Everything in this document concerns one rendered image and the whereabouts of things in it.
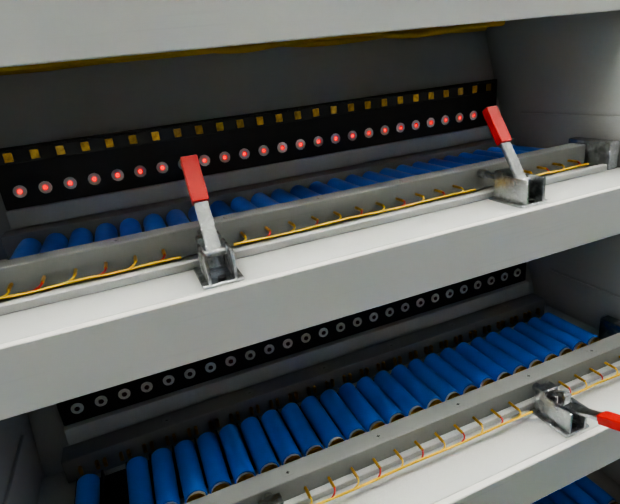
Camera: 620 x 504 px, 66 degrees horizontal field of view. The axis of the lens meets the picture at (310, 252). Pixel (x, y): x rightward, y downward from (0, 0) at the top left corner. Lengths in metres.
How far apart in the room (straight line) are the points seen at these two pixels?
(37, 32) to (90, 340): 0.18
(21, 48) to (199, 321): 0.19
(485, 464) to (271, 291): 0.24
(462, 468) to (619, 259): 0.30
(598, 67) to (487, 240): 0.26
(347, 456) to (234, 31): 0.33
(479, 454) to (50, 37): 0.44
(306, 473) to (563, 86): 0.48
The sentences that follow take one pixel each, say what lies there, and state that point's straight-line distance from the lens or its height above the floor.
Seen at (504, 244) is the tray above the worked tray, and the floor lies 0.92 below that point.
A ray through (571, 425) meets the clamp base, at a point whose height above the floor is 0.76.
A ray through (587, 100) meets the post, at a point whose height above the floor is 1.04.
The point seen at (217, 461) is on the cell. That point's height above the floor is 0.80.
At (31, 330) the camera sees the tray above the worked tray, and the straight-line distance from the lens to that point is 0.33.
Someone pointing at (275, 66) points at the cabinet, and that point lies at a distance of 0.56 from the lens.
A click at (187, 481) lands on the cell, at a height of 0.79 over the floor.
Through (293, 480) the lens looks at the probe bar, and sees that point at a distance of 0.41.
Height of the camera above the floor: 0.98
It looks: 4 degrees down
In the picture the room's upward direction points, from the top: 12 degrees counter-clockwise
